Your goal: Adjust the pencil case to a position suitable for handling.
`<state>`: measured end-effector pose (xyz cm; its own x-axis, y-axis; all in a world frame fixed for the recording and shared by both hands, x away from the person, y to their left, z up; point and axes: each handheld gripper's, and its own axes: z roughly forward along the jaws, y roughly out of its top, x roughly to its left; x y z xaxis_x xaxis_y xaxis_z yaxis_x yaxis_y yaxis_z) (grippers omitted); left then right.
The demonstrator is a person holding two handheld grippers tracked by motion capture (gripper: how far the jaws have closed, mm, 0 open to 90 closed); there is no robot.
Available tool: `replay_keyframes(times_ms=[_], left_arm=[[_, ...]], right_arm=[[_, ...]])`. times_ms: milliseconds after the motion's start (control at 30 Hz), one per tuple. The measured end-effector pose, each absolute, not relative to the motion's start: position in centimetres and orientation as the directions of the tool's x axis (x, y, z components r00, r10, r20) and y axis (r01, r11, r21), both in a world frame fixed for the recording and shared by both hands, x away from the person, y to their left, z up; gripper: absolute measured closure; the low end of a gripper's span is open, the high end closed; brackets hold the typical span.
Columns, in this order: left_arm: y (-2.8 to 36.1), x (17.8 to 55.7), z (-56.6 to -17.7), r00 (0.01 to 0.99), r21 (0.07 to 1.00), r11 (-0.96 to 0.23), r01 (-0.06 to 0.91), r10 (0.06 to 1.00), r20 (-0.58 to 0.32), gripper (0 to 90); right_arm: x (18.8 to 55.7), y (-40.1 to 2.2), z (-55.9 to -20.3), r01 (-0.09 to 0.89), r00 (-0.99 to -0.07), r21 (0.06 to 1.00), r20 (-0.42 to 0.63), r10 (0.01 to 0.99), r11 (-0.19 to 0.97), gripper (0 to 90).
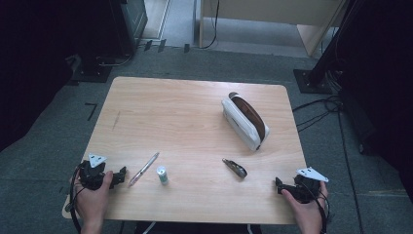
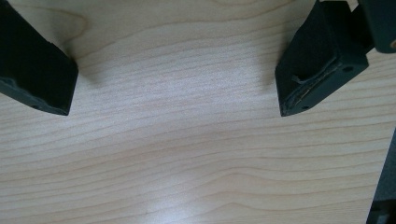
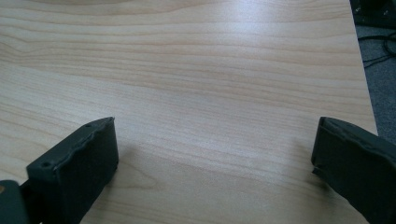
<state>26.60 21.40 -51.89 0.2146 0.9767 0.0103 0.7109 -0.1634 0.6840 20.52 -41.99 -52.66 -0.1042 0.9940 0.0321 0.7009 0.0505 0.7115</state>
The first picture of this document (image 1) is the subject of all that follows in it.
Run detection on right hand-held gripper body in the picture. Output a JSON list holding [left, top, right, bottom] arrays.
[[291, 166, 329, 205]]

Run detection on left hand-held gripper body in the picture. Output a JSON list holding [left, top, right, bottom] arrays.
[[79, 153, 107, 191]]

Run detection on silver pink pen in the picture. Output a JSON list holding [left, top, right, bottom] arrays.
[[128, 151, 161, 188]]

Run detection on white green glue stick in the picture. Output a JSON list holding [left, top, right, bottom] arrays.
[[156, 165, 169, 186]]

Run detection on white pencil case brown inside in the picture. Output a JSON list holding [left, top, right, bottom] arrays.
[[221, 92, 271, 152]]

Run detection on person's right hand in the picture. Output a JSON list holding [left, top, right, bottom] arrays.
[[281, 180, 329, 227]]

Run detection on person's left hand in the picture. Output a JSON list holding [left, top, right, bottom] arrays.
[[74, 170, 114, 225]]

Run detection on dark metal clip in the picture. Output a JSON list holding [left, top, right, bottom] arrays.
[[221, 158, 248, 179]]

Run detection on person's dark clothing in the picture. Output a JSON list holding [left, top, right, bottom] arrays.
[[133, 221, 263, 234]]

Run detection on dark curtain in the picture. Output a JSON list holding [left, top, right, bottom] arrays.
[[335, 0, 413, 204], [0, 0, 113, 153]]

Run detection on black cabinet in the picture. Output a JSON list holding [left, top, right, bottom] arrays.
[[108, 0, 149, 57]]

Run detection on light wooden desk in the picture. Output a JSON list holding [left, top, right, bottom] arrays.
[[198, 0, 347, 59]]

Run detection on right hand-held gripper black cable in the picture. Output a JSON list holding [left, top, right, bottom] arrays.
[[303, 180, 331, 234]]

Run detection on hand-held gripper black cable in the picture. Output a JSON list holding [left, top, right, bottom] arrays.
[[64, 161, 86, 234], [303, 180, 331, 234]]

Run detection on left hand-held gripper black cable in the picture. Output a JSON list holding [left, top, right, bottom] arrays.
[[64, 161, 86, 234]]

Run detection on long black floor cable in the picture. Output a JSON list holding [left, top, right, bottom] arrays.
[[336, 110, 365, 234]]

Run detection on black floor cables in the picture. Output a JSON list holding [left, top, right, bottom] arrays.
[[291, 95, 345, 133]]

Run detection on black stand base plate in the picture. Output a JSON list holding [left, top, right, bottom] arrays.
[[71, 56, 113, 84]]

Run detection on black stand with base plate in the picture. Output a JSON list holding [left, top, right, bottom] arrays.
[[293, 0, 359, 96]]

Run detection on grey floor cable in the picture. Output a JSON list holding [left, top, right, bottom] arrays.
[[96, 52, 134, 68]]

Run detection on black hanging cable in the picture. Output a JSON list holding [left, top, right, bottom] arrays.
[[199, 0, 220, 50]]

